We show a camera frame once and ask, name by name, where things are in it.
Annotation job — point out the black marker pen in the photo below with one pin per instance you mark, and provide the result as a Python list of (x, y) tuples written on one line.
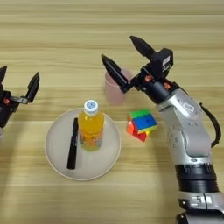
[(73, 145)]

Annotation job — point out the colourful puzzle cube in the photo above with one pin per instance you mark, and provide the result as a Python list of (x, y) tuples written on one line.
[(143, 124)]

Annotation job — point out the right gripper small black box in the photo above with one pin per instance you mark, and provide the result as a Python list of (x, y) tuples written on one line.
[(162, 62)]

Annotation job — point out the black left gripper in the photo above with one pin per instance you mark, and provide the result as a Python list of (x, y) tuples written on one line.
[(4, 112)]

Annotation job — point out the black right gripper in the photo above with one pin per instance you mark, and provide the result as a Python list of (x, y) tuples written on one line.
[(157, 89)]

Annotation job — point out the round white plate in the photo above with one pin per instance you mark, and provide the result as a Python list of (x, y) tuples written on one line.
[(108, 154)]

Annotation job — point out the orange juice bottle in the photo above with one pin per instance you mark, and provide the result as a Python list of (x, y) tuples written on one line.
[(91, 128)]

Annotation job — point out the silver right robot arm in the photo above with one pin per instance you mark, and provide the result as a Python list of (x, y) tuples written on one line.
[(189, 131)]

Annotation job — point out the pink plastic cup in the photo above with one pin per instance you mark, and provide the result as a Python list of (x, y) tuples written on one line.
[(112, 94)]

